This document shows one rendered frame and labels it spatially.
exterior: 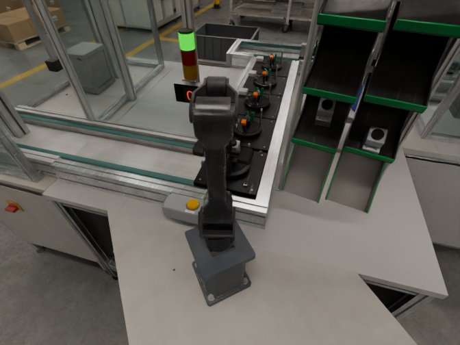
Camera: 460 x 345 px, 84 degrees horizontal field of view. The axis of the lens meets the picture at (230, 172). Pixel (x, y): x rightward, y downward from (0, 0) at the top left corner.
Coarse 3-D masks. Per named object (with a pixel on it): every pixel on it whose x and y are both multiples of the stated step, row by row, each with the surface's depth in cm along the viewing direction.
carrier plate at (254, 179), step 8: (256, 152) 107; (256, 160) 104; (264, 160) 104; (256, 168) 100; (200, 176) 97; (248, 176) 97; (256, 176) 97; (200, 184) 95; (232, 184) 94; (240, 184) 94; (248, 184) 94; (256, 184) 94; (232, 192) 93; (240, 192) 92; (248, 192) 92; (256, 192) 92
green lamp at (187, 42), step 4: (180, 36) 81; (184, 36) 80; (188, 36) 80; (192, 36) 81; (180, 40) 82; (184, 40) 81; (188, 40) 81; (192, 40) 82; (180, 44) 83; (184, 44) 82; (188, 44) 82; (192, 44) 83; (180, 48) 84; (184, 48) 83; (188, 48) 83; (192, 48) 83
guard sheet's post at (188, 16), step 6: (186, 0) 77; (192, 0) 79; (186, 6) 78; (192, 6) 79; (186, 12) 80; (192, 12) 80; (186, 18) 81; (192, 18) 82; (186, 24) 82; (192, 24) 82; (198, 60) 92; (198, 66) 93; (198, 72) 94
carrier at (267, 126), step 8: (240, 120) 121; (248, 120) 114; (256, 120) 120; (264, 120) 124; (272, 120) 124; (240, 128) 116; (248, 128) 116; (256, 128) 116; (264, 128) 119; (272, 128) 119; (240, 136) 113; (248, 136) 112; (256, 136) 114; (264, 136) 115; (240, 144) 111; (256, 144) 111; (264, 144) 111; (264, 152) 109
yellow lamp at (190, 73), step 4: (184, 68) 88; (188, 68) 87; (192, 68) 88; (196, 68) 89; (184, 72) 89; (188, 72) 88; (192, 72) 89; (196, 72) 90; (184, 76) 90; (188, 76) 89; (192, 76) 90; (196, 76) 91
